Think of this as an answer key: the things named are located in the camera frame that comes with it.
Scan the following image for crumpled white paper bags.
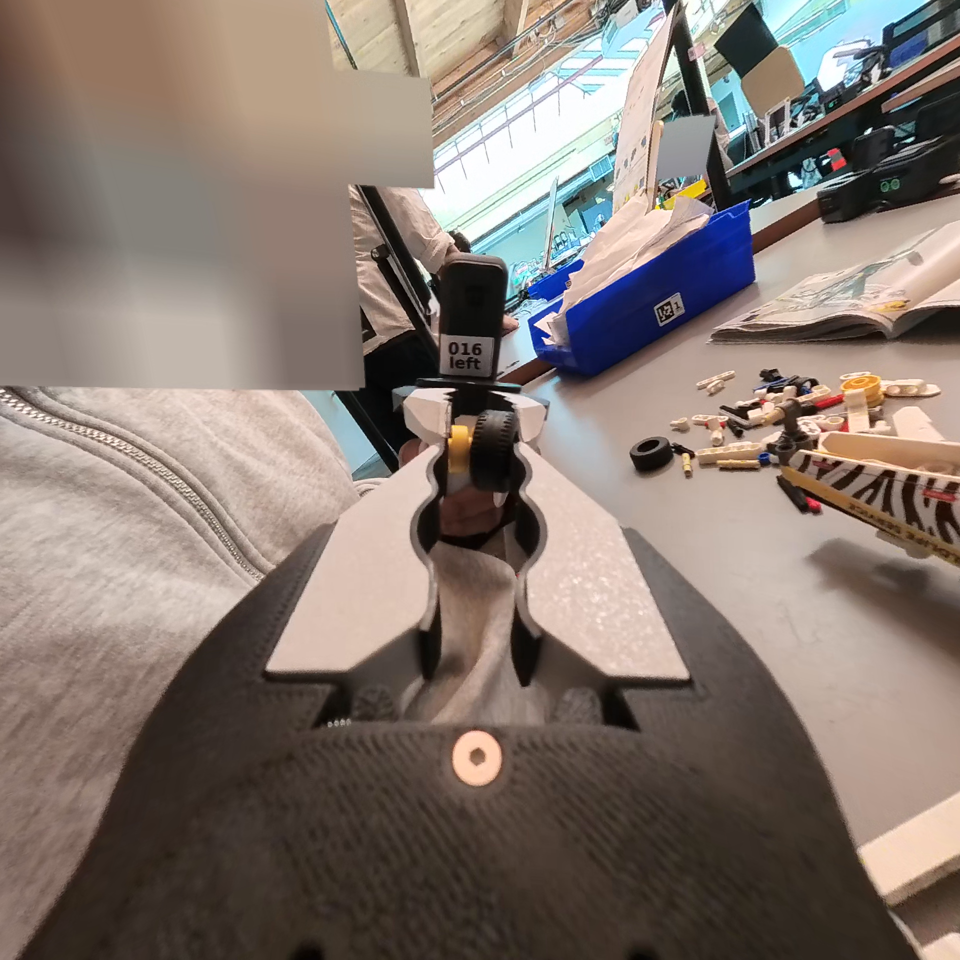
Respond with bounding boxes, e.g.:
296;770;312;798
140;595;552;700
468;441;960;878
536;191;714;350

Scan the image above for person's left forearm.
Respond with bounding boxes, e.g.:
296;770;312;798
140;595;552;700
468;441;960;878
401;536;560;725

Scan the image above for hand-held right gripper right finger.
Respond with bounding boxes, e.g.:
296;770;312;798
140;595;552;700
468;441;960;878
511;448;693;691

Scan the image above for black device case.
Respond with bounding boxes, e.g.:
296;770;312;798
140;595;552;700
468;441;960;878
816;146;960;225

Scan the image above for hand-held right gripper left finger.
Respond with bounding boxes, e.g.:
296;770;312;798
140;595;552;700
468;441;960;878
264;441;445;702

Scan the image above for person's grey hoodie torso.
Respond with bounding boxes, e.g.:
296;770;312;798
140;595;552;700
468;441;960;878
0;384;361;960

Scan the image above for open instruction booklet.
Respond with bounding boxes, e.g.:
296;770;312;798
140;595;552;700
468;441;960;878
708;221;960;345

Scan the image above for pile of loose lego pieces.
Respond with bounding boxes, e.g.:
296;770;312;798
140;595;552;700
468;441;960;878
669;367;942;517

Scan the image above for white flip chart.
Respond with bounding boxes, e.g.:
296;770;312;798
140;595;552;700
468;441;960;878
611;6;680;219

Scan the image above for zebra striped lego aircraft model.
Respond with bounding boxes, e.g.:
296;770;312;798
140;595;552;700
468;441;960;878
771;401;960;909

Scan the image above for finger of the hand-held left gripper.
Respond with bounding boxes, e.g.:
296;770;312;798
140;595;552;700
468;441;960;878
403;393;456;451
512;396;546;453

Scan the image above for person's left hand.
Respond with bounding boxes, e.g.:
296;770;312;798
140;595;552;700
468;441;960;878
438;487;519;543

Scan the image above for blue plastic bin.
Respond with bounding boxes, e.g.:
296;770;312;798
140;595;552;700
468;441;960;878
527;198;757;378

